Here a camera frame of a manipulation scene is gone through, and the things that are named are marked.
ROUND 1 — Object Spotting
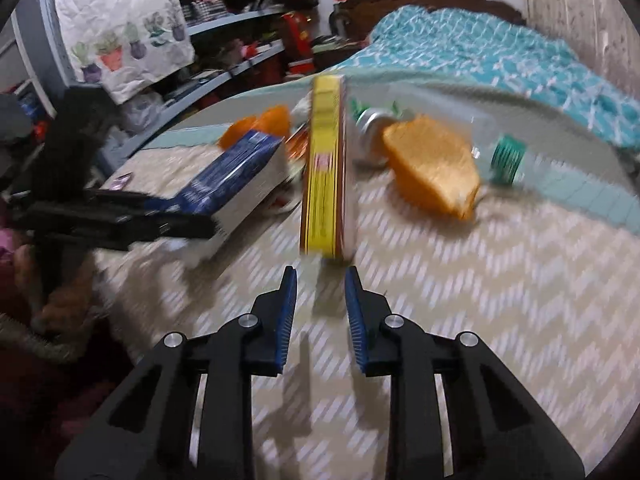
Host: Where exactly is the white plastic bag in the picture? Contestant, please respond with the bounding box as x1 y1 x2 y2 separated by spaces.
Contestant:
122 91 167 135

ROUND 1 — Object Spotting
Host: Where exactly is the orange snack wrapper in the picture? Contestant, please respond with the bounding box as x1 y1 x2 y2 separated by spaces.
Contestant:
285 125 312 167

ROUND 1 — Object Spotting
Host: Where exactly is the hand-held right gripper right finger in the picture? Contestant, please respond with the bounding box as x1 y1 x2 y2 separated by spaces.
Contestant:
345 266 586 480

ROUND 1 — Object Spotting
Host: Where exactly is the person's left hand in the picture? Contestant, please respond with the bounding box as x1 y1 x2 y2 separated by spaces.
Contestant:
12 245 101 336

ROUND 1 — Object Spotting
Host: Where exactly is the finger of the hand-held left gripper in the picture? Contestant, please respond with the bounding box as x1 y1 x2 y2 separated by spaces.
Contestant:
96 188 173 214
115 209 219 254

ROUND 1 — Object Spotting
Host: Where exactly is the red container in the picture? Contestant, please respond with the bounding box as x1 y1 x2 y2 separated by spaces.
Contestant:
281 10 317 80

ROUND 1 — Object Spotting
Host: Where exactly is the white tote bag plant print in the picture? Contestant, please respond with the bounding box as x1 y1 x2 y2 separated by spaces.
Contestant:
52 0 196 106

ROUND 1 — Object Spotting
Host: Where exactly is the blue and white box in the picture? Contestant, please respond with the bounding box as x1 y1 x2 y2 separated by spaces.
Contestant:
97 130 293 266

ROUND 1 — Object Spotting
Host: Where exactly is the beige zigzag bedspread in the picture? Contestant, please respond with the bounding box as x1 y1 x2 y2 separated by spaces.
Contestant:
92 72 640 480

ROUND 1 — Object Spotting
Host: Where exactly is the yellow cardboard box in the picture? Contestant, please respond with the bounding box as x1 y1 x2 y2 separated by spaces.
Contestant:
299 74 357 262

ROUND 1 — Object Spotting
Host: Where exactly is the green and silver can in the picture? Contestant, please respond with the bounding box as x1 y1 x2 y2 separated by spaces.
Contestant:
350 99 417 167

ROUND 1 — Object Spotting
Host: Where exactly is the grey shelf unit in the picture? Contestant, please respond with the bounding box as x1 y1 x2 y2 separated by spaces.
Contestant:
10 0 288 161

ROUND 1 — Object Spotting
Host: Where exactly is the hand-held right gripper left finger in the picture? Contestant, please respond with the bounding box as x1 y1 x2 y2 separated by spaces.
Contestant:
54 266 298 480

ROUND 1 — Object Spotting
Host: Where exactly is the teal patterned blanket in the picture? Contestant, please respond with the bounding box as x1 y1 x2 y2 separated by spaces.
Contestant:
312 4 640 150

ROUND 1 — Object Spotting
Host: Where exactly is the clear plastic bottle green label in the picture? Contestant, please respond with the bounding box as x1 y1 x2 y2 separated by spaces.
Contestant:
390 85 532 187

